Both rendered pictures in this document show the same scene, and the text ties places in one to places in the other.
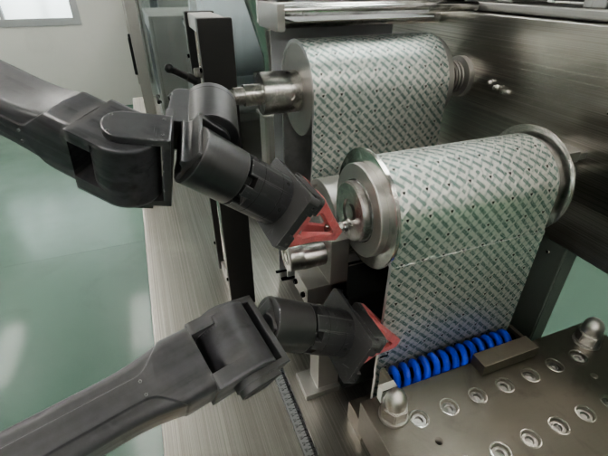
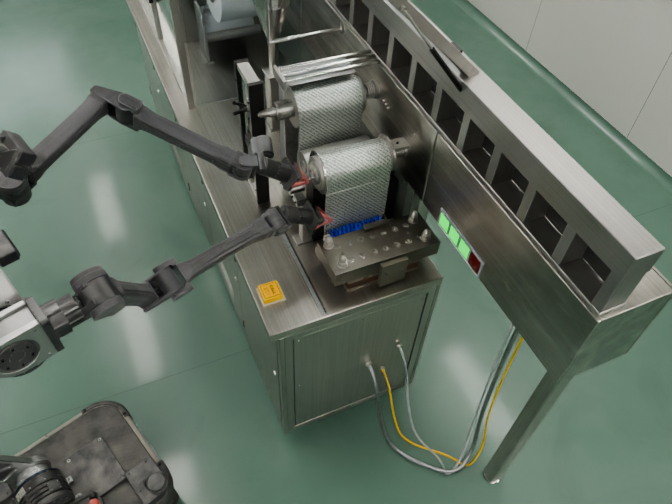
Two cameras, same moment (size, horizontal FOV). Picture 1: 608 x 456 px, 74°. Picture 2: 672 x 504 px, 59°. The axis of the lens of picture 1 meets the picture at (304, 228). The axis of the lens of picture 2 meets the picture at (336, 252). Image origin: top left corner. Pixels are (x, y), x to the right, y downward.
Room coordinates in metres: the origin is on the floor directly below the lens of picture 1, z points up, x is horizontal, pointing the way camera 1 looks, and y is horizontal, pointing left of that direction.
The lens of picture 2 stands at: (-1.03, -0.01, 2.56)
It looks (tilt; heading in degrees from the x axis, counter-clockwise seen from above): 49 degrees down; 354
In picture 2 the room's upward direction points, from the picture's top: 4 degrees clockwise
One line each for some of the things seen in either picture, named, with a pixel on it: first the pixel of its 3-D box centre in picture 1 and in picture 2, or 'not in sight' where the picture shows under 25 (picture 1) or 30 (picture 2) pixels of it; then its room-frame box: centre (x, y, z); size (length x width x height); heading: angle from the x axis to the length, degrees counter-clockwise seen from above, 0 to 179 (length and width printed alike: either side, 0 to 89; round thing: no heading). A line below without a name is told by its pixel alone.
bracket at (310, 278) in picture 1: (318, 318); (301, 211); (0.44, -0.02, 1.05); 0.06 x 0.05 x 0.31; 111
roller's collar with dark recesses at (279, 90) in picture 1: (278, 92); (283, 109); (0.65, 0.04, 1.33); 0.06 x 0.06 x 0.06; 21
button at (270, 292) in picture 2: not in sight; (270, 292); (0.19, 0.09, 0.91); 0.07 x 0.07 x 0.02; 21
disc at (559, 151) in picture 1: (523, 177); (385, 155); (0.52, -0.31, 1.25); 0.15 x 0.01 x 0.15; 21
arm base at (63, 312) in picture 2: not in sight; (59, 316); (-0.26, 0.52, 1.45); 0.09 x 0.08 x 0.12; 39
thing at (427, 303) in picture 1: (457, 303); (356, 205); (0.41, -0.21, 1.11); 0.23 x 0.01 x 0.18; 111
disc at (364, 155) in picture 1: (365, 209); (318, 172); (0.43, -0.07, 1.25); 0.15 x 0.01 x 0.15; 21
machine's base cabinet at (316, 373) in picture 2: not in sight; (255, 174); (1.32, 0.22, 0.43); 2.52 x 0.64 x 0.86; 21
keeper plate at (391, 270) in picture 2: not in sight; (392, 271); (0.24, -0.33, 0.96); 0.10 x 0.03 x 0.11; 111
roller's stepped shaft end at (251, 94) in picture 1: (241, 95); (266, 113); (0.63, 0.10, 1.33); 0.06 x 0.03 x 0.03; 111
